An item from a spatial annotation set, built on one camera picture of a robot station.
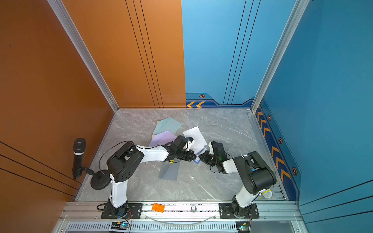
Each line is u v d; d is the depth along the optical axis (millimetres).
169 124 1116
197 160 916
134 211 737
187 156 827
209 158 816
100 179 826
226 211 725
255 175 464
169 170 878
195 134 1042
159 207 740
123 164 519
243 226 710
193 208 706
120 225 706
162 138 1021
